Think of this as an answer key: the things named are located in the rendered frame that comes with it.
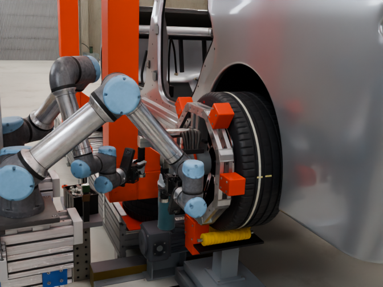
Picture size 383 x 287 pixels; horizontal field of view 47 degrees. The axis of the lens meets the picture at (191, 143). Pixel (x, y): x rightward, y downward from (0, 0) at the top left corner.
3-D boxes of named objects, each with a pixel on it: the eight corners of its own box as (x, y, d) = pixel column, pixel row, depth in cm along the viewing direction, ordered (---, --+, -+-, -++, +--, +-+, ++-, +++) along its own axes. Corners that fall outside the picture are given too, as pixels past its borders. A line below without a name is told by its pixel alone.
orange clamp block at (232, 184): (234, 187, 188) (245, 195, 180) (218, 189, 185) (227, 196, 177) (235, 171, 186) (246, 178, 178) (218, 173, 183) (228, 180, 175)
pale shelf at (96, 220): (102, 226, 237) (102, 220, 237) (70, 230, 231) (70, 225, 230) (88, 197, 276) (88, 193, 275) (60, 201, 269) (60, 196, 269)
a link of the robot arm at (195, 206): (209, 196, 154) (207, 218, 156) (196, 185, 164) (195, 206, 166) (188, 198, 151) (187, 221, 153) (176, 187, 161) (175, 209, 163)
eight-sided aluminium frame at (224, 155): (228, 239, 193) (236, 116, 180) (215, 241, 191) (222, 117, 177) (183, 196, 242) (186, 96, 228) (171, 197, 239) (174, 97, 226)
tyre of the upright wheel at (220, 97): (263, 253, 216) (310, 147, 178) (220, 261, 207) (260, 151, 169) (213, 165, 263) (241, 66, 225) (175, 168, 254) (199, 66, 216)
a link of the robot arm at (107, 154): (102, 152, 178) (103, 178, 181) (120, 146, 187) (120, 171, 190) (88, 149, 182) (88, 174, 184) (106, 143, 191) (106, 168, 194)
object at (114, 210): (133, 248, 267) (133, 214, 261) (118, 250, 263) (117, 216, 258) (72, 146, 486) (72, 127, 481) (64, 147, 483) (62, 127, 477)
